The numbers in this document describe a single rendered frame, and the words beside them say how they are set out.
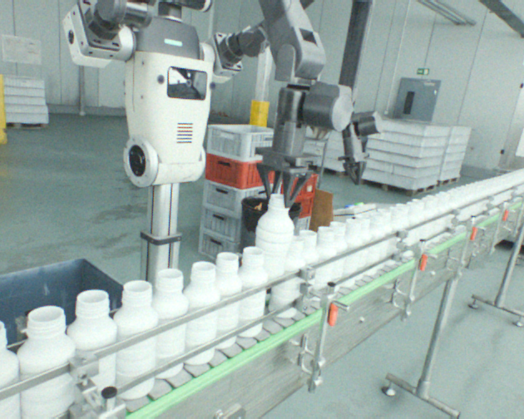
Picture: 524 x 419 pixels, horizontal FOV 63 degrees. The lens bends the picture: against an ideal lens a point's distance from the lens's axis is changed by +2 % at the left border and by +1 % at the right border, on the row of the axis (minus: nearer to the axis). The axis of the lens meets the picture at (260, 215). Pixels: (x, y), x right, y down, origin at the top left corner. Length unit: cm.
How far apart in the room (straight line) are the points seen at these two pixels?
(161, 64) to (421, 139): 638
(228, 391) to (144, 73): 87
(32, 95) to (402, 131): 737
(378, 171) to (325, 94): 698
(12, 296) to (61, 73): 1258
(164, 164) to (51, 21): 1239
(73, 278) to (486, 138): 1050
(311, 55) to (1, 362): 59
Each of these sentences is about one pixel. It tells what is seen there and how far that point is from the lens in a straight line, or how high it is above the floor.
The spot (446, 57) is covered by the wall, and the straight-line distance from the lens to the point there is 1162.
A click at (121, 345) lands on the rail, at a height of 111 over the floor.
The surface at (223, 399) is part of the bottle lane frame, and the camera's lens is 79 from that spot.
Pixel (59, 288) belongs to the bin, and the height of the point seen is 88.
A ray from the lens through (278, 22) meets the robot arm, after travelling 75.
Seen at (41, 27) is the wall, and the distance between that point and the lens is 1347.
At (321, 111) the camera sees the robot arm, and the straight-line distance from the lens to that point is 68.
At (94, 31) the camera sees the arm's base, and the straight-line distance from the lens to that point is 121.
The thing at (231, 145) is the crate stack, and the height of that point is 99.
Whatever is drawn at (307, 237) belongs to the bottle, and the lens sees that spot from 88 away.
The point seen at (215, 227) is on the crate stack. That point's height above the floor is 29.
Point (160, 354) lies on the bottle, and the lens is 68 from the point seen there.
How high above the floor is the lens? 145
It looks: 17 degrees down
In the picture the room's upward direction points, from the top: 7 degrees clockwise
